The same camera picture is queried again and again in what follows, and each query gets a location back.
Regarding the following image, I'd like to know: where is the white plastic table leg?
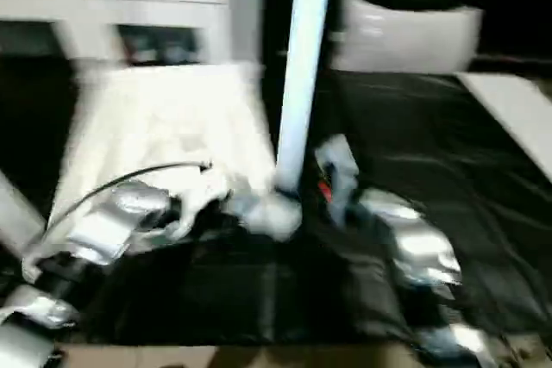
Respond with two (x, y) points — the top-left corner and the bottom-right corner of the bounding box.
(274, 0), (338, 196)
(215, 0), (267, 72)
(0, 169), (47, 258)
(51, 18), (90, 68)

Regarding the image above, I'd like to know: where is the white flat board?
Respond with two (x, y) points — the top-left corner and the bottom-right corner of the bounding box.
(456, 72), (552, 184)

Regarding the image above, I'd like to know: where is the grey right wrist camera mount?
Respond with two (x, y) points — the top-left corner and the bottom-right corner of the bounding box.
(314, 134), (362, 228)

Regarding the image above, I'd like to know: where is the grey cushion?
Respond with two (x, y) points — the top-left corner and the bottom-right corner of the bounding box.
(334, 0), (484, 72)

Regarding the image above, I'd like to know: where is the black speaker box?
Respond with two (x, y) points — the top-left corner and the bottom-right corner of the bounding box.
(258, 0), (346, 70)

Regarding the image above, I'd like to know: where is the white plastic table top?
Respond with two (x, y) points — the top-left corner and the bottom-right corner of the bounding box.
(47, 61), (303, 245)

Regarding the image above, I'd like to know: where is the black work mat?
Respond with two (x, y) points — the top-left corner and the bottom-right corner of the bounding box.
(0, 53), (552, 347)

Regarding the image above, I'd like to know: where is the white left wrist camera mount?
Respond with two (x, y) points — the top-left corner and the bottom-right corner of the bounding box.
(174, 165), (235, 240)

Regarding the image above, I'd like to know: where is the black left camera cable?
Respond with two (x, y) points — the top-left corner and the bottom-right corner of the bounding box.
(42, 160), (215, 236)

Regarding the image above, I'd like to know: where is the white glass-door cabinet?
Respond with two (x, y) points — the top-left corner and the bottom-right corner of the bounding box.
(0, 0), (234, 64)

